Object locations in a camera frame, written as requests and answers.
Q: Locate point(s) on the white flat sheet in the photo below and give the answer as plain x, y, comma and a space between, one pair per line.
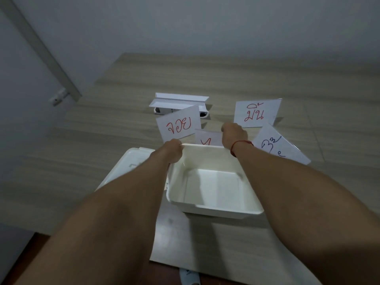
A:
225, 246

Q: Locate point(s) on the white card with red writing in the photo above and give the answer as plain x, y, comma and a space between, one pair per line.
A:
179, 125

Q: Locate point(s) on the grey wall trim strip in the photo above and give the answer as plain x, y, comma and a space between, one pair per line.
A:
38, 47

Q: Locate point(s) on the person's left fingers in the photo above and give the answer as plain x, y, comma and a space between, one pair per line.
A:
177, 143

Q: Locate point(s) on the person's right forearm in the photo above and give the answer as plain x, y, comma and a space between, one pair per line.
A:
299, 210

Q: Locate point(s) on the person's right fingers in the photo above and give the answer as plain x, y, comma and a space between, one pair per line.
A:
228, 126

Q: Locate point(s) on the white plastic box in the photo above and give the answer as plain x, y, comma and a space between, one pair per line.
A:
212, 184

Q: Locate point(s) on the white wall fitting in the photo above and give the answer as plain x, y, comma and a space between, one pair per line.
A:
58, 97

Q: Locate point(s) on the small white card red writing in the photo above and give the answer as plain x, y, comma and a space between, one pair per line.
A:
207, 138

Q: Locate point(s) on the person's left hand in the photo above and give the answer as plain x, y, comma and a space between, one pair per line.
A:
169, 151

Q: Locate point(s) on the white card holder stand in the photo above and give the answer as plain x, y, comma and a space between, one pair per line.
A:
178, 103

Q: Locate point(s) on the person's left forearm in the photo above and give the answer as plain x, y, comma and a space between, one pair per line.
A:
112, 216

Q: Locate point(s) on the wide white card red writing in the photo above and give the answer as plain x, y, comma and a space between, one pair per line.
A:
256, 113

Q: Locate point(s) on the white card with blue writing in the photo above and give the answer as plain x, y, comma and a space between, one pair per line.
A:
280, 143

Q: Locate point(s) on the person's right hand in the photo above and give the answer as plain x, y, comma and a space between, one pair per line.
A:
235, 135

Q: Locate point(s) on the white plastic lid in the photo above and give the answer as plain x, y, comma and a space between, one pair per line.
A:
130, 163

